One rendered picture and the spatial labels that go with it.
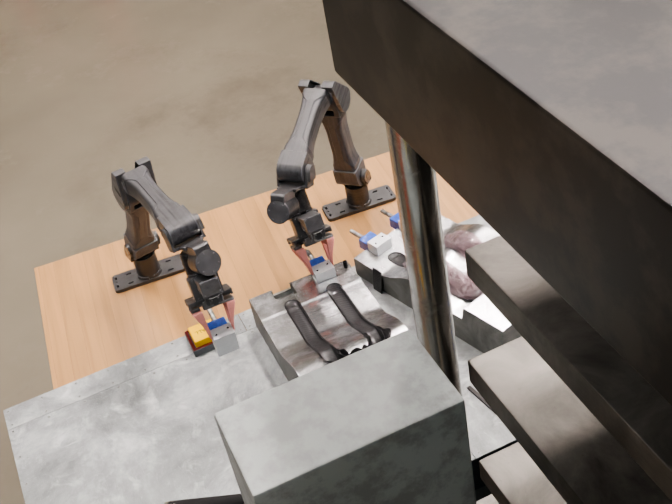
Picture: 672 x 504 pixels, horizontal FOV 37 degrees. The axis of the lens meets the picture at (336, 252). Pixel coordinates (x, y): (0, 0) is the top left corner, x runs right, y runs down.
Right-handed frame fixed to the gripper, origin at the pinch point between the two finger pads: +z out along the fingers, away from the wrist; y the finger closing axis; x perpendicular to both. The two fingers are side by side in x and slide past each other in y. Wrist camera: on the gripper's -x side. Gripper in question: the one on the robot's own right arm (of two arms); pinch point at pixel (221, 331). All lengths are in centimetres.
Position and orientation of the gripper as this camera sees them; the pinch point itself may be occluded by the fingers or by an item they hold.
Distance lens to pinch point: 228.8
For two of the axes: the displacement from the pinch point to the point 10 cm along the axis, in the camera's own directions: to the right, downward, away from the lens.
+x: -2.9, -1.3, 9.5
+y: 9.0, -3.6, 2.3
